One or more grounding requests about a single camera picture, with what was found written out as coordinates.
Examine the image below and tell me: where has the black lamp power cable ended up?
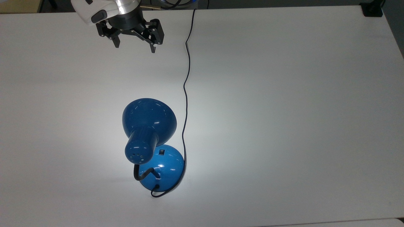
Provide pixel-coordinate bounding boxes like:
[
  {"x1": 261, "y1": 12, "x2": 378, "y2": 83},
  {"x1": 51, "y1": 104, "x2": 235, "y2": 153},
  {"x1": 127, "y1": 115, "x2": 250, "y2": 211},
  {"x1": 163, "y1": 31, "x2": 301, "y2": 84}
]
[{"x1": 151, "y1": 9, "x2": 197, "y2": 198}]

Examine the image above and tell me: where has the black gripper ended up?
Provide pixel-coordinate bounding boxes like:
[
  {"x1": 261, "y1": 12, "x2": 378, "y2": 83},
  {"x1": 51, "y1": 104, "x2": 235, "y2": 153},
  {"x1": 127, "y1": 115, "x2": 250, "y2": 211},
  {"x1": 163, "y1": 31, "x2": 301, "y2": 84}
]
[{"x1": 96, "y1": 8, "x2": 165, "y2": 54}]

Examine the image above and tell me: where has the black table clamp mount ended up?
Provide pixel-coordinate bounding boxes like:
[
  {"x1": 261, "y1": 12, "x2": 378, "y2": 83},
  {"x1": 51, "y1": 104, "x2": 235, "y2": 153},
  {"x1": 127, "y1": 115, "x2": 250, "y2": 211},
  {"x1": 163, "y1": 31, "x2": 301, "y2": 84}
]
[{"x1": 360, "y1": 0, "x2": 384, "y2": 17}]

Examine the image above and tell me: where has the blue gooseneck desk lamp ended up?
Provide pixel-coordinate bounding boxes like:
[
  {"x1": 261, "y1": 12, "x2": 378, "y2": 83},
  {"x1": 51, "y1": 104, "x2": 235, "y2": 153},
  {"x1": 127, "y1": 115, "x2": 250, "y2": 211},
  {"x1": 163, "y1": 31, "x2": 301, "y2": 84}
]
[{"x1": 122, "y1": 98, "x2": 185, "y2": 192}]

